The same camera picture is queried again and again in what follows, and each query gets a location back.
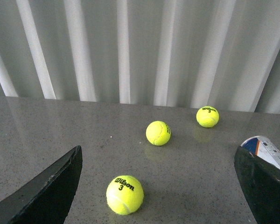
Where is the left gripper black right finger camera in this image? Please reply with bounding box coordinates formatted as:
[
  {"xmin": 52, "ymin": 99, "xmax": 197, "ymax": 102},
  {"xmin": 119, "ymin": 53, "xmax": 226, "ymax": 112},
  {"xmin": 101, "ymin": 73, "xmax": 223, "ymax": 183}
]
[{"xmin": 234, "ymin": 146, "xmax": 280, "ymax": 224}]

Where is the white pleated curtain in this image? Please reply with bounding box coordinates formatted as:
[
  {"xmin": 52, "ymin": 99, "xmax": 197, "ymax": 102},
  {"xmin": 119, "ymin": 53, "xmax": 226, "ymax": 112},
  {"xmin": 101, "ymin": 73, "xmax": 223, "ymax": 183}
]
[{"xmin": 0, "ymin": 0, "xmax": 280, "ymax": 113}]

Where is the far yellow Wilson tennis ball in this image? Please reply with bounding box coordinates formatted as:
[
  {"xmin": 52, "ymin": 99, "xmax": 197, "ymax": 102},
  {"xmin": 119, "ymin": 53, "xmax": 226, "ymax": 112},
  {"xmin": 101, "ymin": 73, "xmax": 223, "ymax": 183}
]
[{"xmin": 196, "ymin": 106, "xmax": 219, "ymax": 128}]

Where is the yellow wilson tennis ball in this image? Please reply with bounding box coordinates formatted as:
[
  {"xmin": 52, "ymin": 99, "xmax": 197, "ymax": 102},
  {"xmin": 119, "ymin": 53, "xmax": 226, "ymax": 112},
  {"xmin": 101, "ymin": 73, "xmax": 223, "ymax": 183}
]
[
  {"xmin": 196, "ymin": 106, "xmax": 219, "ymax": 128},
  {"xmin": 106, "ymin": 175, "xmax": 144, "ymax": 215}
]

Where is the middle yellow tennis ball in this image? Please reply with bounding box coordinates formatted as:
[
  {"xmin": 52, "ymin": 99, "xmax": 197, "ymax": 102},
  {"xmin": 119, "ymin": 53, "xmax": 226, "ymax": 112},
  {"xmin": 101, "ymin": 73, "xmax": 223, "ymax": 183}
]
[{"xmin": 146, "ymin": 121, "xmax": 171, "ymax": 146}]

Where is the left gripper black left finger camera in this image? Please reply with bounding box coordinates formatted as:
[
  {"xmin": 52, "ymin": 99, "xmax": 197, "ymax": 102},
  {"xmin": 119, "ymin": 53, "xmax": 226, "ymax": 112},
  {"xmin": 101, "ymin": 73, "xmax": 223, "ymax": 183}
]
[{"xmin": 0, "ymin": 146, "xmax": 83, "ymax": 224}]

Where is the clear plastic tennis ball can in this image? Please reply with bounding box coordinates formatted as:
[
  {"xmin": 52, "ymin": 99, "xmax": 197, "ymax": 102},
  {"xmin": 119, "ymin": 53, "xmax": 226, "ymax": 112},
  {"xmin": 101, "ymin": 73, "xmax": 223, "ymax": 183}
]
[{"xmin": 240, "ymin": 136, "xmax": 280, "ymax": 169}]

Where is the near yellow Wilson tennis ball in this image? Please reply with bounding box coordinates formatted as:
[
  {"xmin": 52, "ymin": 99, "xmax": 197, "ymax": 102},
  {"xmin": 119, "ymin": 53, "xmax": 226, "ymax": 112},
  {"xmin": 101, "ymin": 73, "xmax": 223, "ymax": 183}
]
[{"xmin": 106, "ymin": 175, "xmax": 144, "ymax": 215}]

